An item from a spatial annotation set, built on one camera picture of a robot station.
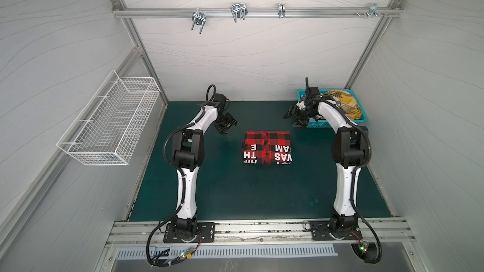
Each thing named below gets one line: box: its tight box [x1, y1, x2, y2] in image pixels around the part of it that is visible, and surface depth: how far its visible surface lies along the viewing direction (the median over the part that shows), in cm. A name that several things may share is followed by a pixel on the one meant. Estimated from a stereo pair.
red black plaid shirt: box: [242, 130, 294, 165], surface depth 95 cm
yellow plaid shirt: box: [323, 90, 362, 120], surface depth 106 cm
